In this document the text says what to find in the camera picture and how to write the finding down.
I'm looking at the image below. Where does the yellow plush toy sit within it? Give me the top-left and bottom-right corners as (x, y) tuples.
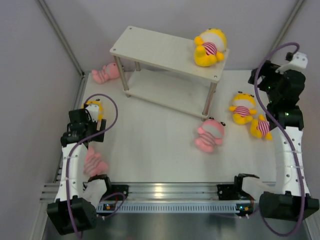
(228, 91), (258, 125)
(193, 28), (227, 67)
(82, 98), (104, 122)
(250, 114), (273, 141)

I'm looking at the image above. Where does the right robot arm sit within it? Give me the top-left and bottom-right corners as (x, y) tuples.
(233, 60), (320, 222)

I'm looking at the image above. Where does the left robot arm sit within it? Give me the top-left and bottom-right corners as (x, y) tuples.
(46, 104), (113, 235)

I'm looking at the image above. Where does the white two-tier shelf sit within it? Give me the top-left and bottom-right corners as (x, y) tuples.
(110, 26), (229, 120)

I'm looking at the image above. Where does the pink plush toy front left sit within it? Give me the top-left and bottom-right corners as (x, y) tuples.
(83, 146), (109, 177)

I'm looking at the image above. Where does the pink plush toy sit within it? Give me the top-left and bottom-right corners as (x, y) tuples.
(194, 117), (226, 153)
(83, 146), (109, 177)
(91, 62), (120, 84)

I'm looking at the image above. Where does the pink plush toy back left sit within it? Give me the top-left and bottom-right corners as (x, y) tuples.
(91, 62), (120, 84)

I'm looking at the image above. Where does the pink plush toy centre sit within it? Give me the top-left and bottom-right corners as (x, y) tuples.
(194, 117), (226, 153)

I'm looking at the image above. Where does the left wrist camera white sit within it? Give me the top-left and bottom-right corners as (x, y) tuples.
(84, 104), (100, 123)

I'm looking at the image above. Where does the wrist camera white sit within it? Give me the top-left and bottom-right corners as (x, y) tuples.
(275, 51), (308, 74)
(84, 104), (100, 123)

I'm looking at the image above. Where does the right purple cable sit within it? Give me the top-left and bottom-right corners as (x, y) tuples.
(219, 42), (307, 237)

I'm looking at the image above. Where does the purple cable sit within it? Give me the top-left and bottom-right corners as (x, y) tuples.
(219, 42), (307, 237)
(65, 93), (127, 238)

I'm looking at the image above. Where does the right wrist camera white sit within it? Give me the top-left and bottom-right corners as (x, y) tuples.
(275, 51), (308, 74)

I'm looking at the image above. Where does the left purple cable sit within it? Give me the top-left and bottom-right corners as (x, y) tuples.
(65, 93), (127, 238)

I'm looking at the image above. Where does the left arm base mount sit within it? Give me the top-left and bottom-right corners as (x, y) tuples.
(100, 184), (129, 201)

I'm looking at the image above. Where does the aluminium corner post right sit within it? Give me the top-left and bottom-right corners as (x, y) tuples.
(262, 0), (307, 63)

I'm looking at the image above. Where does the aluminium corner post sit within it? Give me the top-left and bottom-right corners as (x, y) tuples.
(37, 0), (86, 76)
(262, 0), (307, 63)

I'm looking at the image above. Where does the aluminium front rail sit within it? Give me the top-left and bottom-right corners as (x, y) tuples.
(39, 181), (313, 214)

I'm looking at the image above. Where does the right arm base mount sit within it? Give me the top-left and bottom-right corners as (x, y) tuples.
(217, 184), (251, 201)

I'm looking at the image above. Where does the aluminium corner post left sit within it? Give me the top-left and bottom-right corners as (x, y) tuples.
(37, 0), (86, 76)

